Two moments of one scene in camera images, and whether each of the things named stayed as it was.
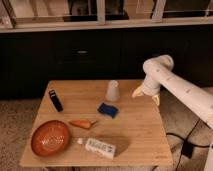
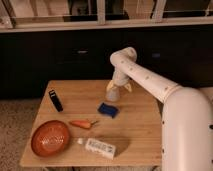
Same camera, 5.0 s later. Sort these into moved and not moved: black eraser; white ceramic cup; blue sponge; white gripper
Moved: white gripper
Not moved: black eraser; blue sponge; white ceramic cup
